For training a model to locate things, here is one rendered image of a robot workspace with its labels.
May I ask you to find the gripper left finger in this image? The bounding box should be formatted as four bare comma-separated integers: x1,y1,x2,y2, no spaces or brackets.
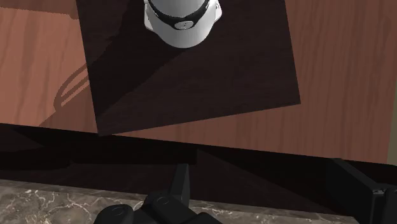
93,163,224,224

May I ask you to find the dark robot stand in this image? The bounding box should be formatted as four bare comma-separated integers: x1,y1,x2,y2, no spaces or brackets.
76,0,302,137

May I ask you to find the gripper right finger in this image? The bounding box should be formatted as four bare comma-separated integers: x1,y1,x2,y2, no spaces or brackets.
328,157,397,224

